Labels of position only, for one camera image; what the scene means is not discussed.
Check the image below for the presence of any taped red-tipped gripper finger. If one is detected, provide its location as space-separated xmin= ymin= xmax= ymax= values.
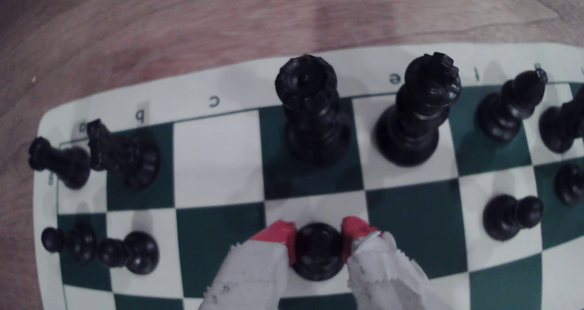
xmin=342 ymin=216 xmax=445 ymax=310
xmin=201 ymin=220 xmax=297 ymax=310

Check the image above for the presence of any black bishop chess piece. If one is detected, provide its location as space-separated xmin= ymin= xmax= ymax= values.
xmin=476 ymin=68 xmax=548 ymax=143
xmin=291 ymin=222 xmax=346 ymax=282

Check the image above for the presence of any green and white chess mat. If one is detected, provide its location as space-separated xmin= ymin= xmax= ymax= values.
xmin=33 ymin=42 xmax=584 ymax=310

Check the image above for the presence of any black pawn chess piece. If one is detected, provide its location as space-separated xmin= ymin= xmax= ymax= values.
xmin=97 ymin=231 xmax=160 ymax=275
xmin=554 ymin=163 xmax=584 ymax=207
xmin=483 ymin=194 xmax=544 ymax=242
xmin=41 ymin=222 xmax=97 ymax=264

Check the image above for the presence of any black king chess piece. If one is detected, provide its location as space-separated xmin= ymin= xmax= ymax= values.
xmin=374 ymin=52 xmax=462 ymax=167

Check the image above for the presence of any black knight chess piece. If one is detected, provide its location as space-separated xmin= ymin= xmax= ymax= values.
xmin=538 ymin=98 xmax=584 ymax=154
xmin=87 ymin=119 xmax=161 ymax=191

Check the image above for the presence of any black queen chess piece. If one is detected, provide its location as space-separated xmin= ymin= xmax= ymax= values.
xmin=275 ymin=55 xmax=352 ymax=167

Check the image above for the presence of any black rook chess piece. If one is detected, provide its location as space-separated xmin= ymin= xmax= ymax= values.
xmin=28 ymin=137 xmax=92 ymax=190

